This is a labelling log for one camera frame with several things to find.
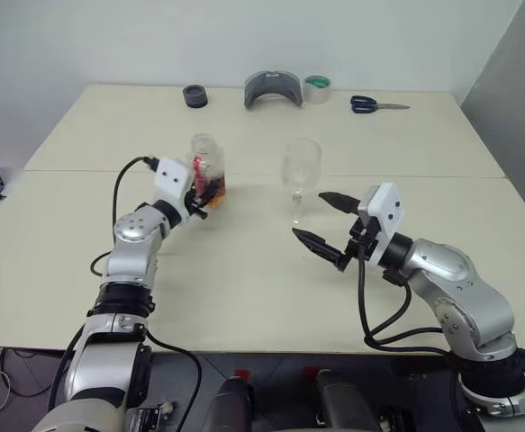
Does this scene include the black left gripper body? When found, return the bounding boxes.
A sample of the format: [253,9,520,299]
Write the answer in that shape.
[182,187,210,222]

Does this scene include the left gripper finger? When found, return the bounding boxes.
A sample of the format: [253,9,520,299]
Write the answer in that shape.
[196,176,216,206]

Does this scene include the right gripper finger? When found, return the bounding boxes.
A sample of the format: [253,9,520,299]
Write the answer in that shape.
[291,227,349,274]
[317,191,361,216]

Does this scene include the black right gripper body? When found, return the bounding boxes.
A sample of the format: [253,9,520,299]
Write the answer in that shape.
[344,210,379,264]

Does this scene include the plastic bottle with red label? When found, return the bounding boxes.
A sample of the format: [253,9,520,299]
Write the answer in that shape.
[188,132,229,210]

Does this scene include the clear wine glass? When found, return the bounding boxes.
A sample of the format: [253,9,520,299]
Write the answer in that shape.
[281,137,323,228]

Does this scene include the black round cap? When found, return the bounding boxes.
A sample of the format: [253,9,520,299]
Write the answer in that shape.
[182,84,211,111]

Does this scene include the grey curved visor band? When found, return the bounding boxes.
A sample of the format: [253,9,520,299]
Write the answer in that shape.
[243,70,304,111]

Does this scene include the tape roll with green core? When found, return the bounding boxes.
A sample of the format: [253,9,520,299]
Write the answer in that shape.
[303,74,334,106]

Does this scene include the dark rounded shape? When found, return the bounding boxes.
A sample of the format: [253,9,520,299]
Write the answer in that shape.
[312,370,381,432]
[202,375,255,432]

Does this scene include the grey partition panel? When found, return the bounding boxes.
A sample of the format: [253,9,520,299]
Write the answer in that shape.
[457,0,525,247]

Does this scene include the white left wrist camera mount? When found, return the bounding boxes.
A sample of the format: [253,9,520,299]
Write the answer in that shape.
[154,157,196,224]

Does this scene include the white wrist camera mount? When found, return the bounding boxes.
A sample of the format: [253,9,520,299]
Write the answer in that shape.
[154,157,196,224]
[357,182,408,267]

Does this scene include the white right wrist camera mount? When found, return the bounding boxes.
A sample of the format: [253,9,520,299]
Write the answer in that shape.
[357,182,408,267]

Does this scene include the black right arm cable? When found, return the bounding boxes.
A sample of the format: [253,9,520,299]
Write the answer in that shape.
[358,233,453,357]

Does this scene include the blue-handled scissors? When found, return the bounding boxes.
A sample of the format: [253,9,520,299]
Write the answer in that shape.
[349,94,412,115]

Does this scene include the thin black floor cable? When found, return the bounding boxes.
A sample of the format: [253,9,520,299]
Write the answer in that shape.
[0,348,65,400]

